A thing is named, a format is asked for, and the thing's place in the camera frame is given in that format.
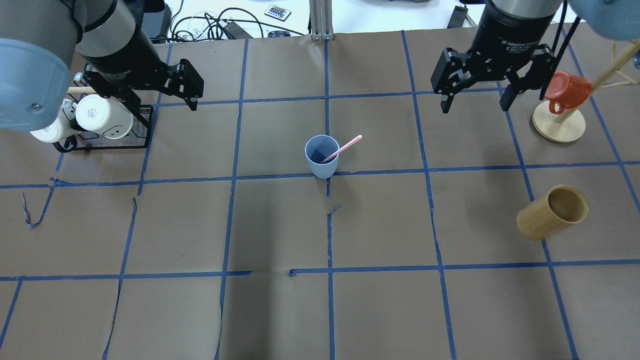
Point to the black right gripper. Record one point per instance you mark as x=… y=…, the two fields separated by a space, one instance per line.
x=510 y=37

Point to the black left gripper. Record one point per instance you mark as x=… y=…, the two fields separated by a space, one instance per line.
x=129 y=56

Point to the light blue plastic cup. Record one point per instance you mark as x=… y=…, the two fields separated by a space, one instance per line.
x=316 y=150

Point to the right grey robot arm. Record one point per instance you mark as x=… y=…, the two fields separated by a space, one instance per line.
x=617 y=20

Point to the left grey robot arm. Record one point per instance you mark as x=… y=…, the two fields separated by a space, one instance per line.
x=38 y=40

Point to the black power adapter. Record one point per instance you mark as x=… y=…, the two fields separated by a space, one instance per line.
x=156 y=21

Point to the red mug on stand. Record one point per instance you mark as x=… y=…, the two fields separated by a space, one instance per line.
x=566 y=91

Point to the white mug with face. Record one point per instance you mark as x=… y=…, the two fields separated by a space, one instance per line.
x=104 y=116

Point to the plaid cloth piece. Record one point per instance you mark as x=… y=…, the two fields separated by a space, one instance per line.
x=278 y=34

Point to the small colourful remote control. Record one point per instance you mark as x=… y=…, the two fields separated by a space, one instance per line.
x=277 y=12

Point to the white mug on rack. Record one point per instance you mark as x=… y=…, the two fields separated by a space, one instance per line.
x=61 y=128

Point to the bamboo cylinder holder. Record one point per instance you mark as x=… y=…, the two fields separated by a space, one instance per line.
x=560 y=208

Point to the black wire mug rack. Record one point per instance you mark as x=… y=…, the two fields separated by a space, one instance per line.
x=137 y=138

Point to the aluminium frame post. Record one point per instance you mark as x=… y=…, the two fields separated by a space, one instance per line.
x=321 y=20

